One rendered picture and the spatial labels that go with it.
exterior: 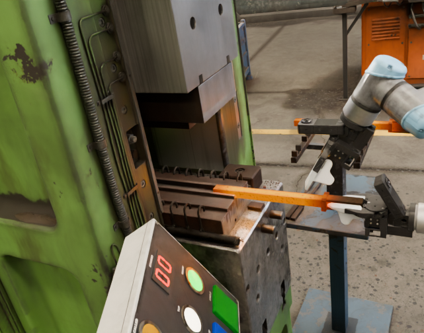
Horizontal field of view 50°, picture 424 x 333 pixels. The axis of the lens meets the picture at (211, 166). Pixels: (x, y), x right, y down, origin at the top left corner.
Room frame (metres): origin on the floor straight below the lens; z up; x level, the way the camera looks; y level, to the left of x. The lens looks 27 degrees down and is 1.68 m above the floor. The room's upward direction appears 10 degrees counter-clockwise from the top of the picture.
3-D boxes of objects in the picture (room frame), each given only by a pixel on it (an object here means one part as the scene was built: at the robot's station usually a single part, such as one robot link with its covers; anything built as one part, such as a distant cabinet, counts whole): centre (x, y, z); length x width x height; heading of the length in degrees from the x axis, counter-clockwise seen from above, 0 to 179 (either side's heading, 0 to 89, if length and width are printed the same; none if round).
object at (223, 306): (0.68, 0.02, 1.01); 0.07 x 0.05 x 0.07; 175
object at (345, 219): (0.96, -0.32, 0.98); 0.09 x 0.03 x 0.06; 63
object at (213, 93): (1.22, 0.13, 1.32); 0.42 x 0.20 x 0.10; 60
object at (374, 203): (0.93, -0.42, 0.98); 0.12 x 0.08 x 0.09; 60
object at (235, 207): (1.22, 0.13, 0.96); 0.42 x 0.20 x 0.09; 60
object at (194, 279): (0.68, 0.07, 1.09); 0.05 x 0.03 x 0.04; 150
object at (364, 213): (0.94, -0.36, 1.00); 0.09 x 0.05 x 0.02; 63
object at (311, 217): (1.45, -0.45, 0.70); 0.40 x 0.30 x 0.02; 149
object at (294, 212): (1.60, -0.43, 0.71); 0.60 x 0.04 x 0.01; 143
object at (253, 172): (1.30, -0.09, 0.95); 0.12 x 0.08 x 0.06; 60
